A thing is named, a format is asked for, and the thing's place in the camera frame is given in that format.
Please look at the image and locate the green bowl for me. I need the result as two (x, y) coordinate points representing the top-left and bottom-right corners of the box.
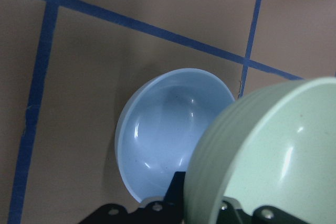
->
(184, 77), (335, 223)

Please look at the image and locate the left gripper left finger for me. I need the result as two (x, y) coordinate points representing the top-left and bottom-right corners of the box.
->
(80, 172), (185, 223)

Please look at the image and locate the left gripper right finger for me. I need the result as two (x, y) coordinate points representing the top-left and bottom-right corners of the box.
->
(216, 197), (307, 224)

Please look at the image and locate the blue bowl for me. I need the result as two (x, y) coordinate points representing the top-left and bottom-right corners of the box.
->
(114, 68), (235, 202)

